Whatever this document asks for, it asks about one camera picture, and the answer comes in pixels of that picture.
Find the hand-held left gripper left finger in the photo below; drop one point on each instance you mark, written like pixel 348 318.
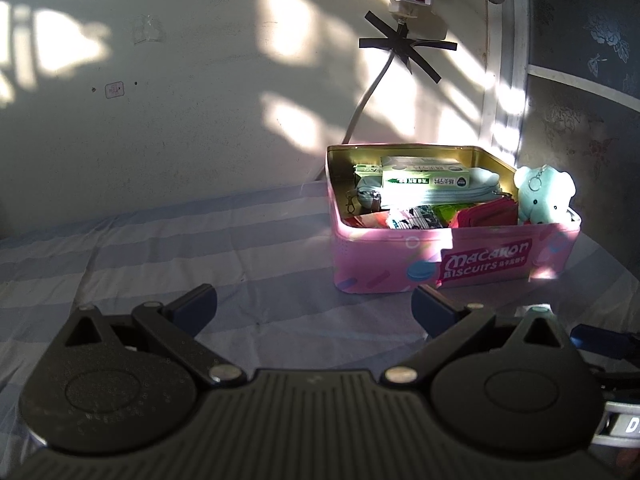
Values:
pixel 196 305

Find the black tape cross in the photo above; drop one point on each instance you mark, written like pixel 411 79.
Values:
pixel 402 45

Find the bright green packet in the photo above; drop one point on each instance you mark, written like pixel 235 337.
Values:
pixel 447 212

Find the teal plush bear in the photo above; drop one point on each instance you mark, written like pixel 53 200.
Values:
pixel 542 195

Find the striped bed sheet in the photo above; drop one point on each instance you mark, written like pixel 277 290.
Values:
pixel 150 260

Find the small patterned tissue packet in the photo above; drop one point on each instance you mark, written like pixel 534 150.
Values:
pixel 415 217

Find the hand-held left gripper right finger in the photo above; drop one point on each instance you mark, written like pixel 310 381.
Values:
pixel 432 310

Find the green medicine box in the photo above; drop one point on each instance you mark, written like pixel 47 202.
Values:
pixel 425 177

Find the pink wall sticker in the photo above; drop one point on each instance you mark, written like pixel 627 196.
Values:
pixel 114 90

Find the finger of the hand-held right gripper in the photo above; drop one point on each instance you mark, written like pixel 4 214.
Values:
pixel 610 342

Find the floral frosted glass window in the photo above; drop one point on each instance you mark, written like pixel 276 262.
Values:
pixel 580 110

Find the red zip wallet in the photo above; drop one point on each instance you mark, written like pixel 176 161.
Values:
pixel 487 212

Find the pink biscuit tin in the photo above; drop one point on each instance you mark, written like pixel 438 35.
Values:
pixel 390 260

